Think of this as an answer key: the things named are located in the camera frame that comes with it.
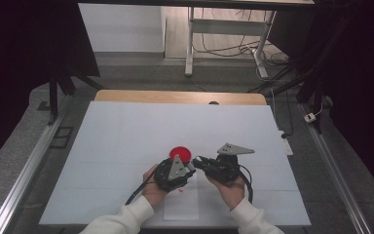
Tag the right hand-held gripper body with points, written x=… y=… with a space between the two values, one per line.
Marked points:
x=224 y=169

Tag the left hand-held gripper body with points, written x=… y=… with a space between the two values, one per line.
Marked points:
x=170 y=177

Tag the round red ink pad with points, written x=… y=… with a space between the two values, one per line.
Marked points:
x=180 y=152

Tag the person's left hand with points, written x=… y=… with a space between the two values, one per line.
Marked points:
x=154 y=193

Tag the person's right hand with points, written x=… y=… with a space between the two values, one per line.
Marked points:
x=229 y=193

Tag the white paper sheet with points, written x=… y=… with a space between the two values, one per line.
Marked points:
x=183 y=204

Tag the white table cover board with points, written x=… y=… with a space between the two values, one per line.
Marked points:
x=126 y=130

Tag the wooden table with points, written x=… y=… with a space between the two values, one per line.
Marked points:
x=175 y=97

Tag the black metal stand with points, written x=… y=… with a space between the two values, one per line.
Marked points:
x=315 y=81
x=53 y=94

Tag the dark curtain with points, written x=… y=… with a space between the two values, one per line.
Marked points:
x=19 y=65
x=363 y=81

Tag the aluminium floor rail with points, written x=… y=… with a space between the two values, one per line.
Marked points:
x=334 y=172
x=29 y=172

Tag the white metal desk frame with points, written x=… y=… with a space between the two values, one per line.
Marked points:
x=227 y=27

